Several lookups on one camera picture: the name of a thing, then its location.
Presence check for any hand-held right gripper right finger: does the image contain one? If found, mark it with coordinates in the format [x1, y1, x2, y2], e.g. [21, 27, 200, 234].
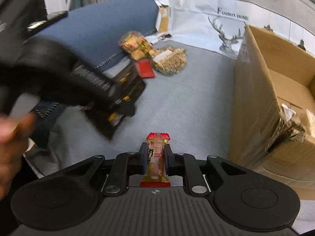
[163, 143, 248, 195]

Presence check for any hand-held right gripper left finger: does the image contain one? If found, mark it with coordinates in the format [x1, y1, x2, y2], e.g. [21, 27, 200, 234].
[59, 142, 148, 196]

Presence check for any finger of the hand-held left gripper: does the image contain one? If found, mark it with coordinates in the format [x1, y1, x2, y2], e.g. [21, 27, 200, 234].
[108, 98, 137, 117]

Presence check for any red and gold snack bar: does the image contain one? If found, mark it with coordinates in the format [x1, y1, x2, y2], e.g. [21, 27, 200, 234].
[139, 132, 171, 188]

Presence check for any black snack packet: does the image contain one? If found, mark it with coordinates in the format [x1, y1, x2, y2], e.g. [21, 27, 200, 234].
[80, 77, 146, 140]

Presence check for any clear bag of round crackers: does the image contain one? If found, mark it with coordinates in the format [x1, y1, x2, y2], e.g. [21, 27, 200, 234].
[118, 31, 154, 61]

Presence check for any clear bag of grain snack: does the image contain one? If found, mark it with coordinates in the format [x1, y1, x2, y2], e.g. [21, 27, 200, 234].
[149, 47, 187, 76]

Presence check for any brown cardboard box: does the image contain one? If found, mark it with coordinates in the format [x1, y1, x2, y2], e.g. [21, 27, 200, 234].
[228, 25, 315, 201]

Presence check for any person's left hand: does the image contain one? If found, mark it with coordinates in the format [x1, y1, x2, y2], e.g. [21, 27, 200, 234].
[0, 112, 36, 200]

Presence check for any small red snack packet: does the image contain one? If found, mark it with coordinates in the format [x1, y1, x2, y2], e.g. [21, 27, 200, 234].
[135, 59, 155, 78]

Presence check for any blue sofa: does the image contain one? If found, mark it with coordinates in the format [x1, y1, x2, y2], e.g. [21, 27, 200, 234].
[25, 0, 159, 148]

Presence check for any dark furniture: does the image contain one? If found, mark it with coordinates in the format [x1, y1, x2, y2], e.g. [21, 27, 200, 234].
[0, 0, 68, 45]

